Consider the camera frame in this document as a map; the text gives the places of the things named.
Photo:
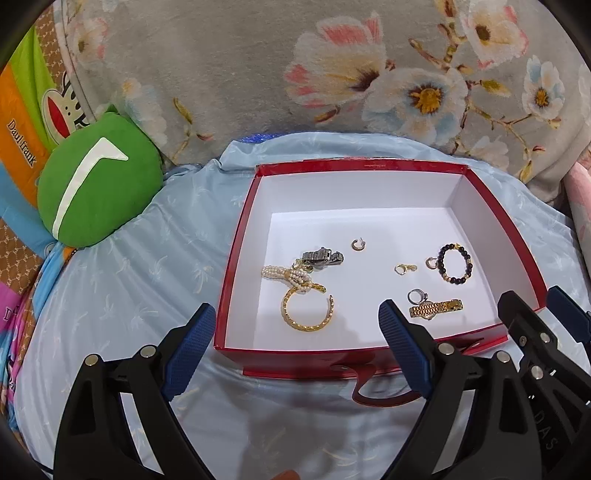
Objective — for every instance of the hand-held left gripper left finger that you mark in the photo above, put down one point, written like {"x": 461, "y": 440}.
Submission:
{"x": 189, "y": 353}

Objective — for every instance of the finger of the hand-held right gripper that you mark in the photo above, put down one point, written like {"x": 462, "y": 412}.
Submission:
{"x": 531, "y": 332}
{"x": 570, "y": 314}

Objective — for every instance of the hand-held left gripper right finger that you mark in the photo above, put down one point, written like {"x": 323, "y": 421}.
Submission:
{"x": 406, "y": 350}

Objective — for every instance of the gold wristwatch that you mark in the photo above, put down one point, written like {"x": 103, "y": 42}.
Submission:
{"x": 436, "y": 308}

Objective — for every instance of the gold clasp charm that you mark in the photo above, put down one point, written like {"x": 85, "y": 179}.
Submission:
{"x": 402, "y": 270}

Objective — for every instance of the gold bangle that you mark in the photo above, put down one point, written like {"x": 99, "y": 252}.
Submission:
{"x": 288, "y": 318}

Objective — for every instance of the gold hoop earring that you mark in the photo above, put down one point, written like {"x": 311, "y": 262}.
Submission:
{"x": 354, "y": 244}

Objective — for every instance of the silver wristwatch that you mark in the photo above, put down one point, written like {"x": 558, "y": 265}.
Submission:
{"x": 318, "y": 257}

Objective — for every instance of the light blue palm-print sheet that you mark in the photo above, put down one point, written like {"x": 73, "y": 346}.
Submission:
{"x": 138, "y": 286}

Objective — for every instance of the pink printed pillow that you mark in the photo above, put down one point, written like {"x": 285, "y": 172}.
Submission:
{"x": 582, "y": 203}

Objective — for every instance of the green round pillow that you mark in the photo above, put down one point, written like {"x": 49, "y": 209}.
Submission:
{"x": 120, "y": 194}

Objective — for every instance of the colourful cartoon printed blanket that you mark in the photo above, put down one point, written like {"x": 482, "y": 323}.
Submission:
{"x": 23, "y": 138}

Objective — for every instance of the grey floral blanket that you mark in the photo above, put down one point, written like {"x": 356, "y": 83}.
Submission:
{"x": 231, "y": 60}

